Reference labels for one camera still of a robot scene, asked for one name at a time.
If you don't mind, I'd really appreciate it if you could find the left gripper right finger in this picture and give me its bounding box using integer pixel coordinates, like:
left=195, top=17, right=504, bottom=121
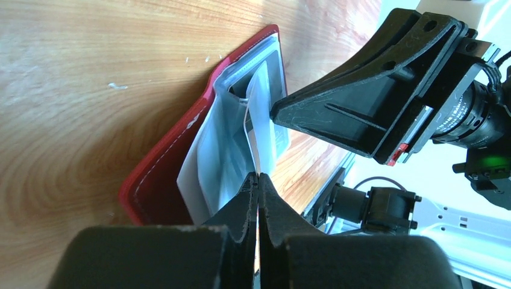
left=259, top=173, right=460, bottom=288

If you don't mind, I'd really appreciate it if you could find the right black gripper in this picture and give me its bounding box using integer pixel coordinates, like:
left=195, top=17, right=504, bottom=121
left=271, top=8, right=501, bottom=166

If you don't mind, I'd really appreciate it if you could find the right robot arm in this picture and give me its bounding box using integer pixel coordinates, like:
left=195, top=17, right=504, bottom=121
left=271, top=8, right=510, bottom=288

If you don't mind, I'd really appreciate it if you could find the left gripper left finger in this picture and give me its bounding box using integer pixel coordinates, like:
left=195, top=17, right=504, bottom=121
left=48, top=173, right=258, bottom=288

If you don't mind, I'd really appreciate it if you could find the red leather card holder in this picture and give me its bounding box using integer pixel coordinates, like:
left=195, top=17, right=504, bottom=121
left=118, top=24, right=291, bottom=225

